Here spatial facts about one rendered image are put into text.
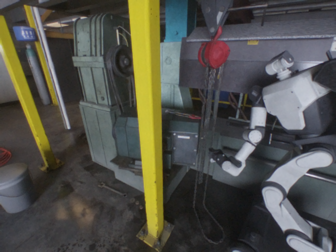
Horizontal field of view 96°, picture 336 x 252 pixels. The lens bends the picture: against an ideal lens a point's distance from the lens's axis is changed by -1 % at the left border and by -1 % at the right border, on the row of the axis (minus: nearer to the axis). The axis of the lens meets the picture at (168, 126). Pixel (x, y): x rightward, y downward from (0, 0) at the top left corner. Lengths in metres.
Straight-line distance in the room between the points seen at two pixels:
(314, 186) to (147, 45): 1.76
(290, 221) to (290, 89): 0.86
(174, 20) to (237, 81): 0.86
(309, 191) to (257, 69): 1.18
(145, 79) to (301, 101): 0.71
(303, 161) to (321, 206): 1.02
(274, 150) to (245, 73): 0.74
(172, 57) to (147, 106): 1.09
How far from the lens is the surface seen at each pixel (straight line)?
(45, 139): 2.43
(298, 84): 0.91
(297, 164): 1.09
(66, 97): 5.93
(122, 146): 1.52
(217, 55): 1.06
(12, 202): 2.11
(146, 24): 0.76
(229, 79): 1.59
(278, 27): 1.64
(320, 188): 1.94
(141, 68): 0.78
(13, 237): 2.00
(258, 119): 1.14
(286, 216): 1.37
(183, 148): 1.34
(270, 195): 1.23
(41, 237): 1.86
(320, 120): 0.98
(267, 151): 1.72
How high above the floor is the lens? 1.35
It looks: 25 degrees down
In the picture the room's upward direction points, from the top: straight up
